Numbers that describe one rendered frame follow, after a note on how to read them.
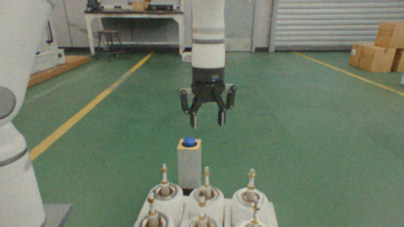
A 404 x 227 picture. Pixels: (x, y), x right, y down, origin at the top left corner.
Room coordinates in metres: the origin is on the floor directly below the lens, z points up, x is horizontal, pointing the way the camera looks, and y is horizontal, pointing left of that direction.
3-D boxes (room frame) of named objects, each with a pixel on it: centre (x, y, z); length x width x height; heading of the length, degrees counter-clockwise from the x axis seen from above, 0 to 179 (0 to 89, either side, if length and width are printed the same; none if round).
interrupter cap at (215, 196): (0.58, -0.01, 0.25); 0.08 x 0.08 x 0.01
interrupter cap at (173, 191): (0.60, 0.11, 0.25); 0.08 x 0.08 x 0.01
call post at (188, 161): (0.76, 0.05, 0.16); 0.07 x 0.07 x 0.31; 84
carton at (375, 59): (3.49, -2.32, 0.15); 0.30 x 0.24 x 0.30; 0
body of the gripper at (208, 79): (0.59, -0.01, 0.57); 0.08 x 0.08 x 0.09
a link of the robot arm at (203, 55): (0.60, -0.01, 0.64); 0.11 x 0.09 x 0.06; 18
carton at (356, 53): (3.82, -2.36, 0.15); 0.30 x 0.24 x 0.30; 90
